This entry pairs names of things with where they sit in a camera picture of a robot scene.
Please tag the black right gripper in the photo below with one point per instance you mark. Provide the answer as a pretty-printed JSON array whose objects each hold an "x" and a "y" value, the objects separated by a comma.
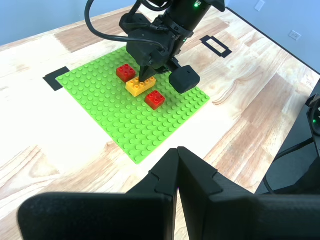
[{"x": 152, "y": 50}]

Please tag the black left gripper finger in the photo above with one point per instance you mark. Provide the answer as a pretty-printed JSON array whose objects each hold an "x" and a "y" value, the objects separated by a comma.
[
  {"x": 237, "y": 217},
  {"x": 100, "y": 217}
]

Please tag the yellow toy brick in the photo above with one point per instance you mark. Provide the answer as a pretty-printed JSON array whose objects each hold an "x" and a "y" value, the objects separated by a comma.
[{"x": 137, "y": 88}]

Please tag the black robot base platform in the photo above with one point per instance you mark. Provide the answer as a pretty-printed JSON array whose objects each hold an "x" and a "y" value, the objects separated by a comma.
[{"x": 300, "y": 162}]

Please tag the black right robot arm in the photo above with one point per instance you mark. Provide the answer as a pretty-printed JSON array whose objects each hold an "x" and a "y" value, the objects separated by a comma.
[{"x": 190, "y": 17}]

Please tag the red toy brick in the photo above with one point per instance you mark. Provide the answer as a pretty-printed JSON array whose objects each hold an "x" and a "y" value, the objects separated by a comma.
[
  {"x": 155, "y": 100},
  {"x": 125, "y": 73}
]

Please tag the green studded baseplate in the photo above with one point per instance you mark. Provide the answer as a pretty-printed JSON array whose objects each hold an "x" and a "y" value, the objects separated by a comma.
[{"x": 100, "y": 100}]

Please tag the black tape rectangle outline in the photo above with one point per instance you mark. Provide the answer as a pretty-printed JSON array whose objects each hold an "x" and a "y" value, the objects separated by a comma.
[{"x": 205, "y": 39}]

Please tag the black tape corner mark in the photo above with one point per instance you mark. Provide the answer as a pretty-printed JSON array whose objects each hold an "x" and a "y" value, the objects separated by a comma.
[{"x": 51, "y": 82}]

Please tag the white wall plate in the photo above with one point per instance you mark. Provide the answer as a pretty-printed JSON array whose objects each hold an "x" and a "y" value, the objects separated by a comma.
[{"x": 260, "y": 5}]

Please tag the white wall outlet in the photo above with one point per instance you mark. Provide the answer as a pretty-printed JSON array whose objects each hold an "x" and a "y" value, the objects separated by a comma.
[{"x": 294, "y": 35}]

